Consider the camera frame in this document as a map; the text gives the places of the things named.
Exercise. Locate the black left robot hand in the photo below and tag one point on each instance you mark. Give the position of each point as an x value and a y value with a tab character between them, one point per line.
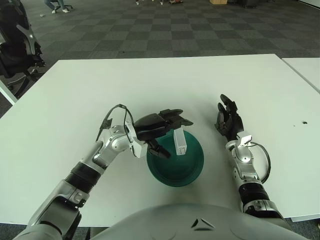
152	125

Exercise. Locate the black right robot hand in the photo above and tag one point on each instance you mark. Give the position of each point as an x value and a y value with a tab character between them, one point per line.
232	122

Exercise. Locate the white plug charger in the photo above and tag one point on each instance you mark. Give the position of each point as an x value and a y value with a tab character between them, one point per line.
180	141

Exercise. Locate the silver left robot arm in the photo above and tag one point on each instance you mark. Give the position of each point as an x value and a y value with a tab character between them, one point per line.
82	172

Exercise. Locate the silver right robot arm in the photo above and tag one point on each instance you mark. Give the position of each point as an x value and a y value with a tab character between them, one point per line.
246	165

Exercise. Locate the green round plate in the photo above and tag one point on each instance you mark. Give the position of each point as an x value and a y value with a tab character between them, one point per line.
180	170

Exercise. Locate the silver robot torso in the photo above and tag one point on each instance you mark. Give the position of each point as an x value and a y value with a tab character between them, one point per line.
175	225

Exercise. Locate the black background equipment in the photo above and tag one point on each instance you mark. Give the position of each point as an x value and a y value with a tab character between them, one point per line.
247	2

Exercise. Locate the brown cardboard box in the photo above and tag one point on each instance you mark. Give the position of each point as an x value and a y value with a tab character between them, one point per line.
218	1

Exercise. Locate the white furniture legs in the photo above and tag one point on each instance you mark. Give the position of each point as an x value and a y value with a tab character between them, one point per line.
137	2

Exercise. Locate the brown clutter pile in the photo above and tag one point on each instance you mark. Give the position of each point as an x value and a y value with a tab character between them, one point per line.
176	1

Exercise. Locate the black rolling chair base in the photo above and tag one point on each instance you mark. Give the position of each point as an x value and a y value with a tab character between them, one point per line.
67	5

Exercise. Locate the black silver office chair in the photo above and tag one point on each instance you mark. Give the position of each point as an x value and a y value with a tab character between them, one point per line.
15	50

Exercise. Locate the seated person in jeans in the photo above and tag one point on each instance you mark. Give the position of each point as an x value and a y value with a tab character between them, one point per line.
50	3

